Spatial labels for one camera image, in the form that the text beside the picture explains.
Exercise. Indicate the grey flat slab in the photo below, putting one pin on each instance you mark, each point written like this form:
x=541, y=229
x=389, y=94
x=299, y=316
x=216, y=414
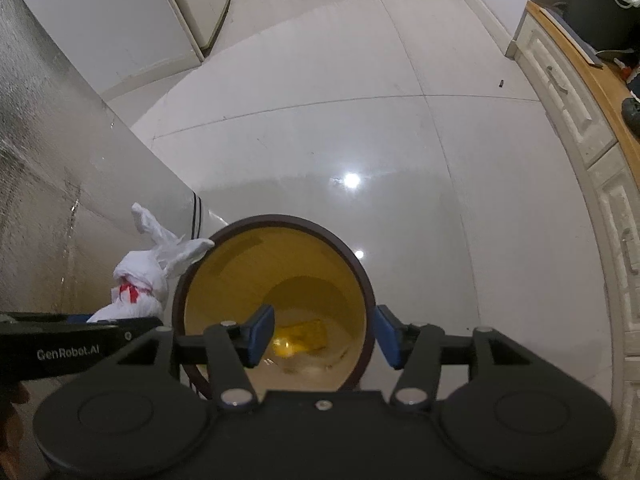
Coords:
x=575, y=37

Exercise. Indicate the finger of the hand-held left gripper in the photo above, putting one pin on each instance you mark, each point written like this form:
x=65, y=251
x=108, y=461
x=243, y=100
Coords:
x=75, y=318

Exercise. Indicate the white cabinet with wooden top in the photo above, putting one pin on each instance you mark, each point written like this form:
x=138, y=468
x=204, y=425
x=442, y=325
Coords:
x=565, y=105

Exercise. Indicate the white tied plastic bag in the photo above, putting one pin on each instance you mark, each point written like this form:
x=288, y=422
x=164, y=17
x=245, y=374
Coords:
x=142, y=280

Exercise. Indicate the black round object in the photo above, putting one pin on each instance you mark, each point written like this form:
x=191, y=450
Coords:
x=631, y=116

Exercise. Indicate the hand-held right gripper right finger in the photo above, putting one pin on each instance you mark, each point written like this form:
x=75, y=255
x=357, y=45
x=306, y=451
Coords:
x=389, y=336

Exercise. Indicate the person's left hand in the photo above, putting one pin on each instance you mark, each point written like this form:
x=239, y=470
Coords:
x=11, y=410

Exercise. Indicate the brown rim yellow trash bin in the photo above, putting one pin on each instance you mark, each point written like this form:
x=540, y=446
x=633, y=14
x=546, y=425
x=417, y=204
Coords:
x=295, y=260

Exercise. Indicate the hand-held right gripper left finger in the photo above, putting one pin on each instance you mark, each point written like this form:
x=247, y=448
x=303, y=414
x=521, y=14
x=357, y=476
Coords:
x=261, y=334

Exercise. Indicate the yellow wrapper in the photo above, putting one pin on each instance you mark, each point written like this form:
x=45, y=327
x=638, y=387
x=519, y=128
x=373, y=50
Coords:
x=302, y=337

